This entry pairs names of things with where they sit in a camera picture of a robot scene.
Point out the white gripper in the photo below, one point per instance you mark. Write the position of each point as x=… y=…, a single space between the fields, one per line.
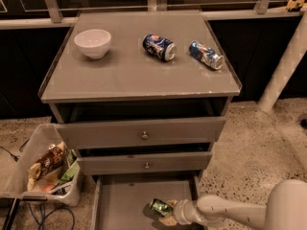
x=180 y=210

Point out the green soda can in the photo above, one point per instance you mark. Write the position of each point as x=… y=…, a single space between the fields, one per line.
x=160 y=207

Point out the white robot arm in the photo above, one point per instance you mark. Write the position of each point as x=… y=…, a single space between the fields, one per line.
x=287 y=205

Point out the grey middle drawer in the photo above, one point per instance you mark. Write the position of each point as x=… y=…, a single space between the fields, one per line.
x=145 y=163

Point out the grey drawer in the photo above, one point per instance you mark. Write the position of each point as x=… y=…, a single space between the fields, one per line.
x=141 y=133
x=122 y=201
x=145 y=163

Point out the grey bottom drawer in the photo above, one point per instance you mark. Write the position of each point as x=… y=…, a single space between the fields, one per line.
x=122 y=201

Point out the grey drawer cabinet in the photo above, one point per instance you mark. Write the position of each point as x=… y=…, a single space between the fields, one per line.
x=129 y=84

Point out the grey top drawer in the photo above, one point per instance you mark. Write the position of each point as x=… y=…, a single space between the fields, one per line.
x=141 y=133

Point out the blue silver soda can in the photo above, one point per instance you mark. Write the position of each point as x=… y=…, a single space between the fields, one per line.
x=206 y=55

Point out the dark blue pepsi can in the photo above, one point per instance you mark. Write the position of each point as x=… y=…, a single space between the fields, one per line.
x=160 y=47

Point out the green snack packet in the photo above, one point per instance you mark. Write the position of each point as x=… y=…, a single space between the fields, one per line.
x=69 y=174

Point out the brown snack bag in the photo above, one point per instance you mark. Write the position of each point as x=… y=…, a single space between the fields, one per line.
x=49 y=162

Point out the clear plastic bin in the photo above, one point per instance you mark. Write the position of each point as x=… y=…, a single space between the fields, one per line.
x=47 y=188

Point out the white ceramic bowl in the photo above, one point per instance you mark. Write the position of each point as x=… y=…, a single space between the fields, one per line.
x=93 y=43

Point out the metal railing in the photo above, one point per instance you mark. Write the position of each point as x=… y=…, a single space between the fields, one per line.
x=33 y=14

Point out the small yellow object on ledge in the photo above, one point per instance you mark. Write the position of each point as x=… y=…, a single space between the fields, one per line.
x=294 y=5

